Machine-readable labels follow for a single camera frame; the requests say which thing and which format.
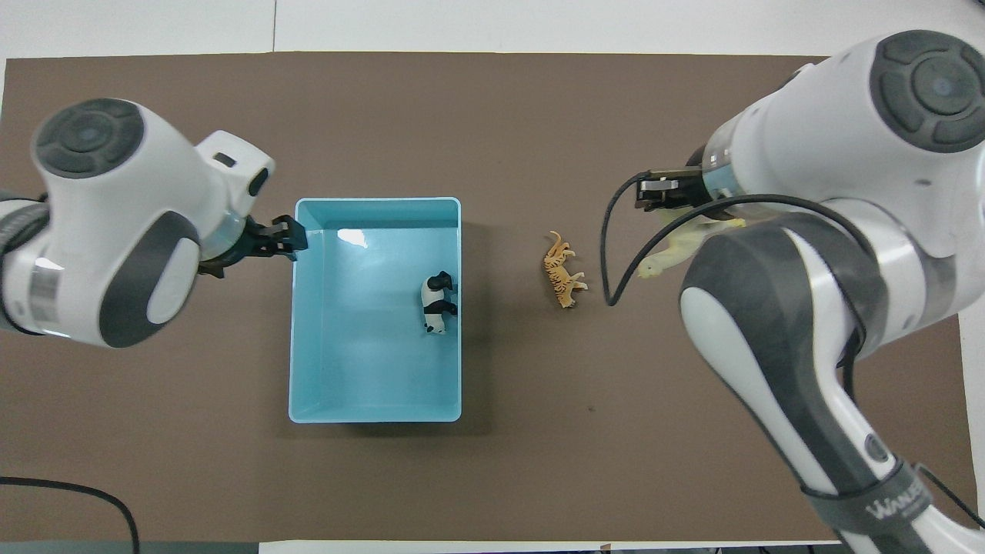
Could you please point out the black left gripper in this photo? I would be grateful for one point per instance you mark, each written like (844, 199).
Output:
(262, 240)

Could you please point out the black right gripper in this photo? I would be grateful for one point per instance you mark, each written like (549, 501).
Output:
(671, 188)

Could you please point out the cream llama toy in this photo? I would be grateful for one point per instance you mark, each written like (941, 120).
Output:
(677, 250)

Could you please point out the orange tiger toy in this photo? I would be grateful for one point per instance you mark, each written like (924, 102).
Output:
(562, 273)

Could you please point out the black and white panda toy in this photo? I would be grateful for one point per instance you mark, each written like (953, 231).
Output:
(435, 308)

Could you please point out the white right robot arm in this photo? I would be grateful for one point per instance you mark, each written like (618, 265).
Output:
(831, 154)

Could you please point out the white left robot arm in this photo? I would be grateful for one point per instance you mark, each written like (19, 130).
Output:
(115, 223)

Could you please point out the light blue storage box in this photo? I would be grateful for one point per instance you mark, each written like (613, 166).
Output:
(362, 362)

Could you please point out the brown table mat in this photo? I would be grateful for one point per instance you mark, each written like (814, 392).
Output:
(539, 431)

